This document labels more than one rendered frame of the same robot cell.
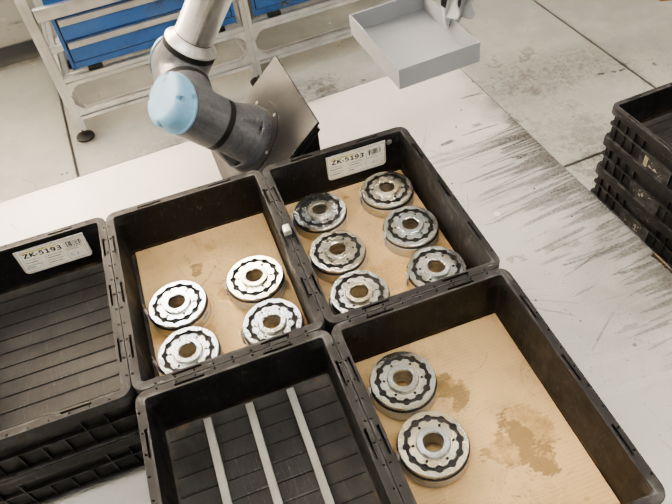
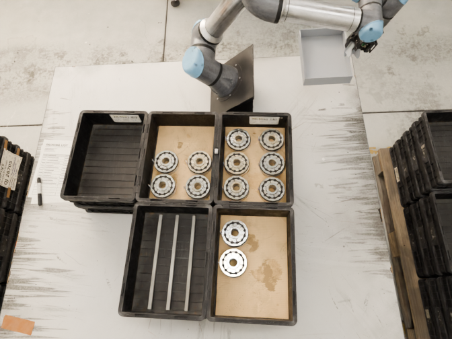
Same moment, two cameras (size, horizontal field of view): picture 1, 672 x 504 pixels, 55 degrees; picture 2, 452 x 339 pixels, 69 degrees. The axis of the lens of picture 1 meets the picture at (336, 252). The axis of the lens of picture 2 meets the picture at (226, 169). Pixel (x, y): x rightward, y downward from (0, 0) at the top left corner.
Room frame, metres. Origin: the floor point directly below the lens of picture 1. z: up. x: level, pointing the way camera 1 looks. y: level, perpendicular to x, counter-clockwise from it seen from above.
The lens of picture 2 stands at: (0.28, -0.18, 2.12)
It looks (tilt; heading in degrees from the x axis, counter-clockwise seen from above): 68 degrees down; 24
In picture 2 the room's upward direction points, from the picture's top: 8 degrees counter-clockwise
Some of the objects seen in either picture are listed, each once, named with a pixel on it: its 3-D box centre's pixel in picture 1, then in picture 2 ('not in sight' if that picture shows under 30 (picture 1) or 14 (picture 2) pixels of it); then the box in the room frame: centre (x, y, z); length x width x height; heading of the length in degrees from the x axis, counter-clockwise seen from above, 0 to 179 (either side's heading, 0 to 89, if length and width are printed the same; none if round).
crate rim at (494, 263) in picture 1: (371, 216); (253, 157); (0.80, -0.07, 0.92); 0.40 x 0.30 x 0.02; 14
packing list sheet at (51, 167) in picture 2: not in sight; (56, 169); (0.59, 0.84, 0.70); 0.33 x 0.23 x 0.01; 17
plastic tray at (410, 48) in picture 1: (412, 37); (323, 55); (1.36, -0.24, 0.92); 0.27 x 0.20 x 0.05; 17
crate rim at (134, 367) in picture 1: (206, 269); (179, 155); (0.73, 0.22, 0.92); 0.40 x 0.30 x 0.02; 14
